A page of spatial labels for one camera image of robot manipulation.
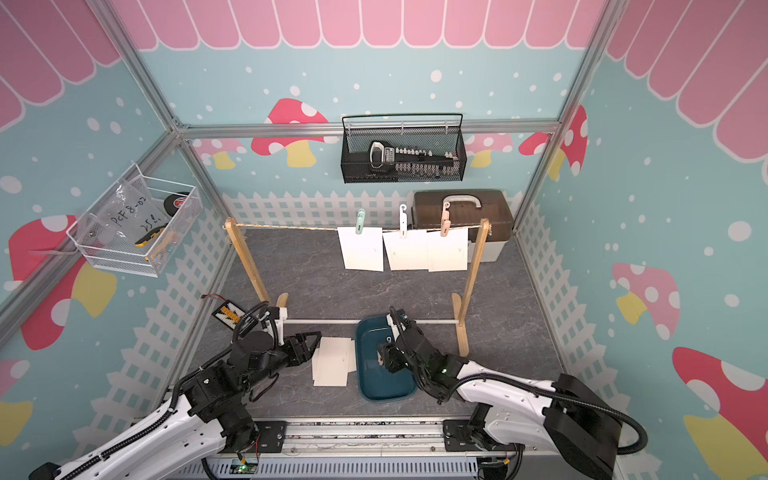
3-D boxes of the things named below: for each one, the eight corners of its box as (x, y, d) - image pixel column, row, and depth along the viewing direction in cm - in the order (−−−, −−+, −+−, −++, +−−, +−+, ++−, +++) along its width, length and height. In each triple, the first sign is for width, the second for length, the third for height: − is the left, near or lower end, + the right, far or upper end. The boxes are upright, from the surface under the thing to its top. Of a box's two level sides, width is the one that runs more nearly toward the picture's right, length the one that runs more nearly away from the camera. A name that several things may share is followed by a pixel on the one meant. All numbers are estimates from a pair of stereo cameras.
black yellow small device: (214, 316, 98) (210, 313, 96) (230, 302, 102) (227, 298, 100) (242, 337, 94) (239, 334, 92) (258, 321, 97) (256, 318, 95)
